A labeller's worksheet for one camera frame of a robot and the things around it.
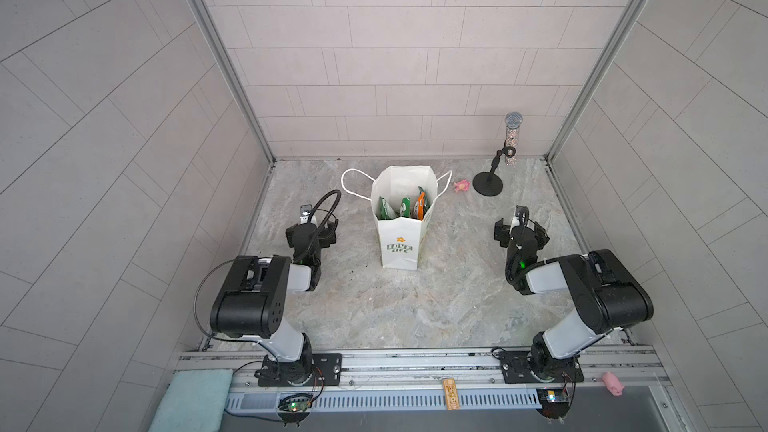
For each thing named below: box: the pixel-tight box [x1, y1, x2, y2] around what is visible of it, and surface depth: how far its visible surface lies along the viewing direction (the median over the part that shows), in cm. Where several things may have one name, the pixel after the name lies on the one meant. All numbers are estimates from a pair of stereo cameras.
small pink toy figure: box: [454, 179, 470, 193], surface depth 107 cm
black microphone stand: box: [472, 146, 517, 197], surface depth 110 cm
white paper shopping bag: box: [398, 166, 453, 271], surface depth 84 cm
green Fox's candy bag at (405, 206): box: [400, 197, 411, 217], surface depth 85 cm
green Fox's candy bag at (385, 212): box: [378, 196, 397, 220], surface depth 86 cm
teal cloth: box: [148, 369, 233, 432], surface depth 66 cm
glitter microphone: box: [505, 111, 523, 166], surface depth 91 cm
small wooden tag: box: [443, 378, 460, 411], surface depth 69 cm
